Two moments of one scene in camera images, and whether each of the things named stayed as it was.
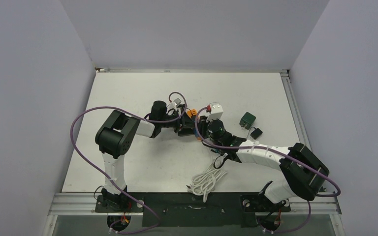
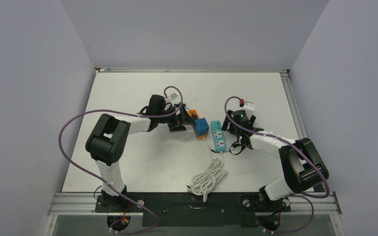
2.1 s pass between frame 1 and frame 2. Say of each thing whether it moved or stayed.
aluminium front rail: stayed
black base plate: stayed
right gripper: moved
